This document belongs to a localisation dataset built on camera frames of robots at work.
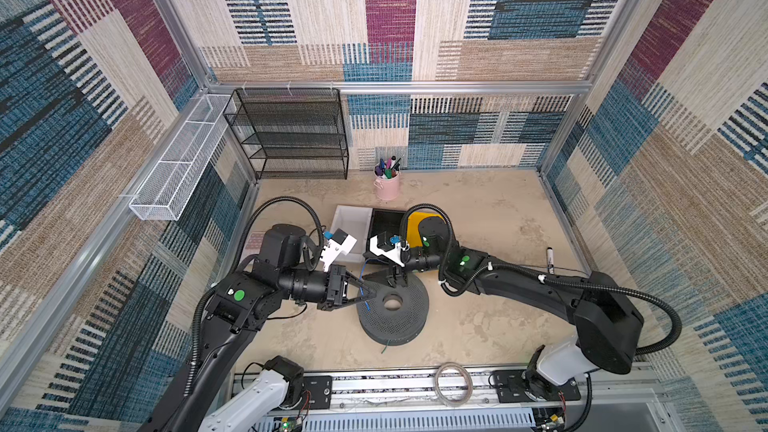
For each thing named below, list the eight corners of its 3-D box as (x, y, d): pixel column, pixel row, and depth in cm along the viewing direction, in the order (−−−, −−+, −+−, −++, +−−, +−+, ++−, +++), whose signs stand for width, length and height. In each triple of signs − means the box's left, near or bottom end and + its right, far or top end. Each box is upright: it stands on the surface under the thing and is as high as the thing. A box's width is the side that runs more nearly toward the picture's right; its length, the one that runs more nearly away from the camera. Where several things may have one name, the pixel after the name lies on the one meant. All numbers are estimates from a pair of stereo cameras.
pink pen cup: (374, 200, 114) (373, 179, 105) (375, 184, 119) (374, 163, 110) (398, 200, 114) (399, 179, 105) (398, 184, 119) (399, 163, 110)
